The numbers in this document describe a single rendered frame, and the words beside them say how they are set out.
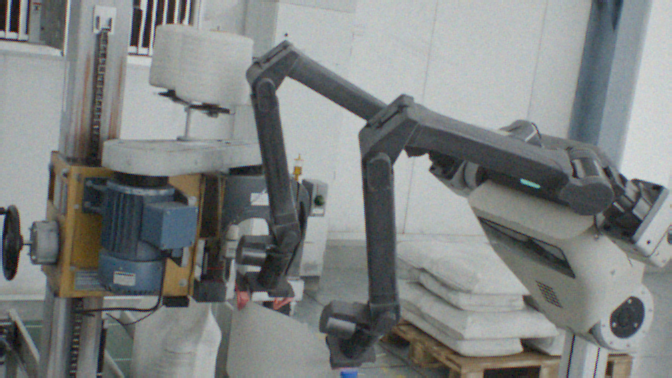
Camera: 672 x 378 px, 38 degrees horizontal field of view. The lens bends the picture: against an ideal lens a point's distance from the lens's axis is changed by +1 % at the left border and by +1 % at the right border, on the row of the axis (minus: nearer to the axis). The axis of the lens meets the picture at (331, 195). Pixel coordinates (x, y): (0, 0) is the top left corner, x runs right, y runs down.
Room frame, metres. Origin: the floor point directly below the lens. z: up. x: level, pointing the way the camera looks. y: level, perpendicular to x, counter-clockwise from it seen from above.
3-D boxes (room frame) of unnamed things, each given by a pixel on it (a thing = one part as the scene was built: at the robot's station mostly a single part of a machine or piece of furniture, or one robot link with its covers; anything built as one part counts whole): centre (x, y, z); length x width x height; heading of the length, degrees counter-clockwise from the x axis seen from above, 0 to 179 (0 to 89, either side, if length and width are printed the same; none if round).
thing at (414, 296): (5.47, -0.74, 0.32); 0.67 x 0.42 x 0.14; 122
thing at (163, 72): (2.48, 0.43, 1.61); 0.15 x 0.14 x 0.17; 28
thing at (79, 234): (2.40, 0.52, 1.18); 0.34 x 0.25 x 0.31; 118
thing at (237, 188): (2.59, 0.23, 1.21); 0.30 x 0.25 x 0.30; 28
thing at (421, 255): (5.48, -0.73, 0.56); 0.66 x 0.43 x 0.15; 115
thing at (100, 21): (2.29, 0.57, 1.68); 0.05 x 0.03 x 0.06; 118
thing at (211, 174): (2.48, 0.34, 1.26); 0.22 x 0.05 x 0.16; 28
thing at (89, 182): (2.23, 0.50, 1.27); 0.12 x 0.09 x 0.09; 118
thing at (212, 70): (2.25, 0.30, 1.61); 0.17 x 0.17 x 0.17
